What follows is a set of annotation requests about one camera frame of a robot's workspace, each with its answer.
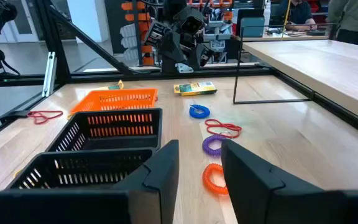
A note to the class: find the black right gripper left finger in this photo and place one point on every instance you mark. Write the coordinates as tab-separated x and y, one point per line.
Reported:
154	199

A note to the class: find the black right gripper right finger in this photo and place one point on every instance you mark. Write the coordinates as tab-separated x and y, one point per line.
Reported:
259	199

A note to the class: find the yellow green crayon box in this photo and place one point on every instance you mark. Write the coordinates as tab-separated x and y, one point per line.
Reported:
117	86
197	88

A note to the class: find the orange spiral coil wristband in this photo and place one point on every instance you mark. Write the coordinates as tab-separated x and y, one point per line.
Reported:
207	182

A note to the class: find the blue spiral coil wristband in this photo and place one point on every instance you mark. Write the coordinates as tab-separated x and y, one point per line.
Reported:
202	115

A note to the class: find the purple spiral coil wristband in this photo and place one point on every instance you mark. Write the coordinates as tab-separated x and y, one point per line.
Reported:
206	146

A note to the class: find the black plastic basket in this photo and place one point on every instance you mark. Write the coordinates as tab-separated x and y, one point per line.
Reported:
120	111
89	153

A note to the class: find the orange plastic basket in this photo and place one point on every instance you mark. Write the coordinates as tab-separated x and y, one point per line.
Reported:
85	104

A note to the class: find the yellow rubber band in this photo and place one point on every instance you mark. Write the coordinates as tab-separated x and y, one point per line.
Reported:
69	116
16	173

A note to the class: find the red rubber band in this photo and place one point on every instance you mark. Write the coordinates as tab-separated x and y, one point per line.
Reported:
39	119
232	126

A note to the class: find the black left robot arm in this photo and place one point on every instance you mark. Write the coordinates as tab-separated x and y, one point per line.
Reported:
172	46

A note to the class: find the rack with grey bins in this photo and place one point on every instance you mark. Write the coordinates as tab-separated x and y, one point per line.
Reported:
217	34

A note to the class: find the black monitor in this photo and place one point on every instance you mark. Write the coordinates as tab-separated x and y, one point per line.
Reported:
247	14

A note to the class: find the black board with orange parts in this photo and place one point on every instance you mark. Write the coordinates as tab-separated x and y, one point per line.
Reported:
135	31

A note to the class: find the person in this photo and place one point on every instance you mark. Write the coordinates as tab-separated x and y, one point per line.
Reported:
300	12
353	18

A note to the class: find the wooden shelf riser black legs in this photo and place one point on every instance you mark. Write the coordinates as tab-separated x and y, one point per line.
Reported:
322	68

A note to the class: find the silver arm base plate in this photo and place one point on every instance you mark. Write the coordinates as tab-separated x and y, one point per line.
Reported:
184	68

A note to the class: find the black metal table frame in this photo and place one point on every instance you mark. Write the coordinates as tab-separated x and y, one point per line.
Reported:
52	37

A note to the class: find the silver frame bracket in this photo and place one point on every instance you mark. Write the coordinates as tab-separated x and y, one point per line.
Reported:
49	74

